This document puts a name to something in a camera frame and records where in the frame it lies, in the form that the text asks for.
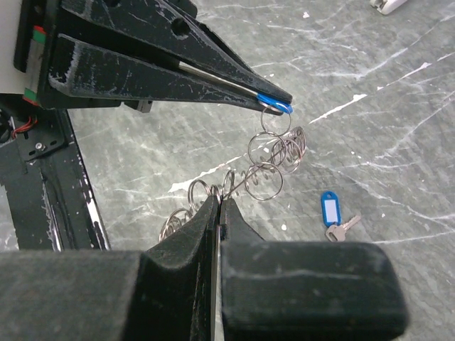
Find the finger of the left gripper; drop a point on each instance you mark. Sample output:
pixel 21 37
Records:
pixel 82 75
pixel 179 41

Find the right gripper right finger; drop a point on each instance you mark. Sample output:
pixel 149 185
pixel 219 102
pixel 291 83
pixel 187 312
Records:
pixel 273 290

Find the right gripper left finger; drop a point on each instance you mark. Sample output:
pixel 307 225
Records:
pixel 164 293

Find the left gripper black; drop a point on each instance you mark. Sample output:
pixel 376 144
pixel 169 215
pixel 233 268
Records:
pixel 120 27

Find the metal disc keyring holder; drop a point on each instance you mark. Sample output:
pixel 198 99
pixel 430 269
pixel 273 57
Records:
pixel 271 154

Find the blue key tag with key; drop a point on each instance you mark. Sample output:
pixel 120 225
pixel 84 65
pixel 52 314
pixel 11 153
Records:
pixel 336 230

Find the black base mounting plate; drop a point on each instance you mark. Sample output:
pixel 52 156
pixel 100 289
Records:
pixel 49 194

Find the white small stapler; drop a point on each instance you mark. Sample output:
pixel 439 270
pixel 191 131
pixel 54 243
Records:
pixel 386 7

